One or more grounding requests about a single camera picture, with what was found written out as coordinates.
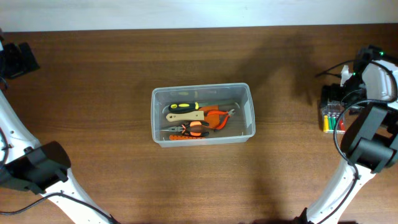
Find pack of coloured bits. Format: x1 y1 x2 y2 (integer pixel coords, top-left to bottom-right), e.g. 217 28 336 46
320 102 346 134

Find small orange handled pliers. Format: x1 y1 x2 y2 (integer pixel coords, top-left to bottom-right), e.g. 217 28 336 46
205 109 236 131

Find orange black long-nose pliers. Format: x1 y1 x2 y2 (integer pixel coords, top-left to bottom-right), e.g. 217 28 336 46
161 121 210 137

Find clear plastic storage box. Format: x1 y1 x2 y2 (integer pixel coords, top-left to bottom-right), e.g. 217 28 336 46
151 83 256 147

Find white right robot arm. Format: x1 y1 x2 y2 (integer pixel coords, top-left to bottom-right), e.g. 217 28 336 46
293 45 397 223

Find orange scraper wooden handle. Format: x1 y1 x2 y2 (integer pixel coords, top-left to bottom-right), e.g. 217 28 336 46
165 105 221 129

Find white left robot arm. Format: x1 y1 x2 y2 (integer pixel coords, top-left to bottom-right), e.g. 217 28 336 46
1 95 117 223

